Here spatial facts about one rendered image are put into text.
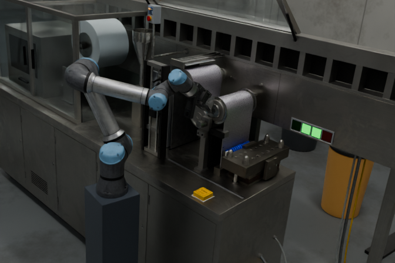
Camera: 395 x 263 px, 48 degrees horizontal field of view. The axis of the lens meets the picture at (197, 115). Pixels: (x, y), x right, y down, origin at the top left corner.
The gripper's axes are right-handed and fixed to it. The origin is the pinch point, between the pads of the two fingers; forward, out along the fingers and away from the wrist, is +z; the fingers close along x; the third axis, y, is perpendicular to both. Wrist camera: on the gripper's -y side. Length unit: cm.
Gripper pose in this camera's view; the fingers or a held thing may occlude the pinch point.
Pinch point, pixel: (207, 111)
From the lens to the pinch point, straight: 229.9
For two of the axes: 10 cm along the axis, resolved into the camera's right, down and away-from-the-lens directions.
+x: -7.3, -2.9, 6.2
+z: 4.8, 4.3, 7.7
